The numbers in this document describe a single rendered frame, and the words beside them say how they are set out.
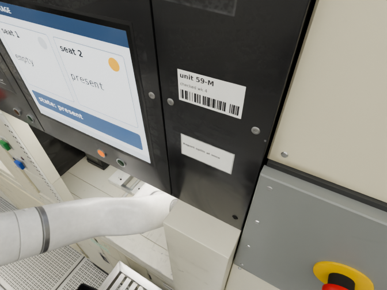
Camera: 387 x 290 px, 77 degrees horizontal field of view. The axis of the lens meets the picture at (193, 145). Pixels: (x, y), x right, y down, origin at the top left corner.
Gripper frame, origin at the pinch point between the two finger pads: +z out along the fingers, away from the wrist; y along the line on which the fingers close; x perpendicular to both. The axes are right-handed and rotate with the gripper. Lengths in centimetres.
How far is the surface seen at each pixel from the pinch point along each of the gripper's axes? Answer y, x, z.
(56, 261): -86, -119, -43
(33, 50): -10, 43, -30
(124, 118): 6.0, 36.0, -29.7
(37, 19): -6, 48, -30
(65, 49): -2, 45, -30
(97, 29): 5, 48, -30
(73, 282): -65, -119, -46
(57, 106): -10.7, 32.3, -29.7
